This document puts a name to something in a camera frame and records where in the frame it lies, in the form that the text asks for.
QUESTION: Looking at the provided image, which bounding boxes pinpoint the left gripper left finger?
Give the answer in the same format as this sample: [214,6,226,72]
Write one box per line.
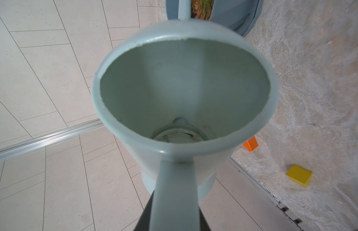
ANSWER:
[134,193,154,231]

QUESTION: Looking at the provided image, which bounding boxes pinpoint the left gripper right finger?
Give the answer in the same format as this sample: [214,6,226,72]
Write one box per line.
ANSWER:
[199,209,211,231]

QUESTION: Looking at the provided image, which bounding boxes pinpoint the light green watering can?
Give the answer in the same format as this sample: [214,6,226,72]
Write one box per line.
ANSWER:
[91,1,279,231]

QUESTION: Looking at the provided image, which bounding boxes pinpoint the orange block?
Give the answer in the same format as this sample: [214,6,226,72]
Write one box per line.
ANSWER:
[243,136,258,152]

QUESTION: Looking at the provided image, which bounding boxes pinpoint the yellow block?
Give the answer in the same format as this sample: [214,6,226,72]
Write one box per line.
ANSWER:
[286,165,313,188]

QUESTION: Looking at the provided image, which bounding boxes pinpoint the blue-grey plant pot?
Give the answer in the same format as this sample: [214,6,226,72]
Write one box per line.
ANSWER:
[165,0,264,37]

